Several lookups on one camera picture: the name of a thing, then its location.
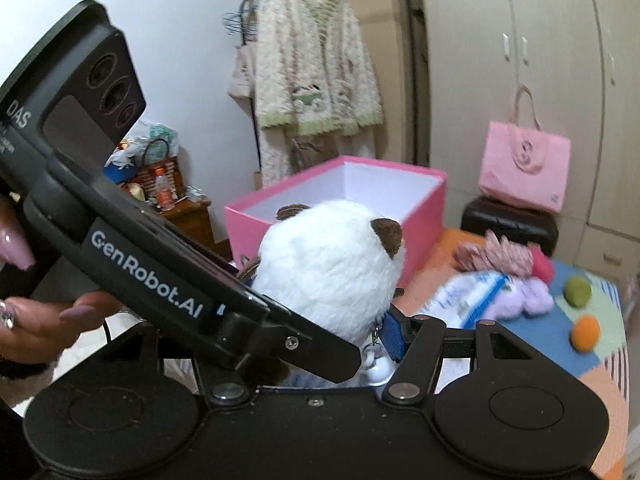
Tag purple plush toy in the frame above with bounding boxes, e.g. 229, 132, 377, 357
480, 277, 555, 322

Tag black suitcase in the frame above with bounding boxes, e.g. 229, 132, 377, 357
460, 196, 559, 258

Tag white plush toy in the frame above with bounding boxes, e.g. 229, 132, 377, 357
235, 199, 406, 391

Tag cream fuzzy cardigan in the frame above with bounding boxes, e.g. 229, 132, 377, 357
250, 0, 386, 138

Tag orange fuzzy ball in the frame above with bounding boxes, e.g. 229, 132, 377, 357
570, 316, 601, 352

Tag white plastic bag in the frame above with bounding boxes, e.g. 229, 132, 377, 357
107, 120, 181, 166

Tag pink tote bag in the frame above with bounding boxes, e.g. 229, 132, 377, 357
477, 85, 572, 213

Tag magenta fuzzy ball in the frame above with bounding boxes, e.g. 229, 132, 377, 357
530, 247, 555, 281

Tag cream wardrobe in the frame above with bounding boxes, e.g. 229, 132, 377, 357
415, 0, 640, 281

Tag wicker basket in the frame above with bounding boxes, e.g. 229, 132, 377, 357
132, 140, 183, 206

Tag person's left hand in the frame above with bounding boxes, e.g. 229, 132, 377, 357
0, 197, 123, 366

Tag pink storage box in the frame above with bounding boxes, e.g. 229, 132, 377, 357
223, 155, 448, 286

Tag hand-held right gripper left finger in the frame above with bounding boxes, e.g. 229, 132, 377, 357
107, 322, 261, 406

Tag pink striped knit item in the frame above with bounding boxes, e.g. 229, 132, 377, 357
455, 230, 536, 277

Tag green fuzzy ball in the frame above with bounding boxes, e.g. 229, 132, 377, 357
563, 276, 591, 307

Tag patchwork mat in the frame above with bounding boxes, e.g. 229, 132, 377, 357
395, 227, 631, 480

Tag black clothes rack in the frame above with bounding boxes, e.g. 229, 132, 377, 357
239, 0, 331, 176

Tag orange drink bottle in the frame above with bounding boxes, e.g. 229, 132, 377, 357
152, 167, 176, 211

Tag bunch of wire hangers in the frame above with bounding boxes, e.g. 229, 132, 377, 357
222, 10, 251, 38

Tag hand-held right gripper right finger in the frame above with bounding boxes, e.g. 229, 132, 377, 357
382, 310, 533, 406

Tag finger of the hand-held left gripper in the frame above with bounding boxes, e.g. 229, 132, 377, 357
215, 304, 362, 384

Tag blue and white soft package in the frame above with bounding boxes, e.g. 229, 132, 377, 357
430, 269, 506, 331

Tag beige hanging garment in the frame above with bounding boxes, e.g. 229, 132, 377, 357
227, 45, 258, 106

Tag cream fleece garment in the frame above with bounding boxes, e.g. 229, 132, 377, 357
257, 125, 378, 188

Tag wooden nightstand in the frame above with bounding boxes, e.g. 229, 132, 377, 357
160, 195, 216, 253

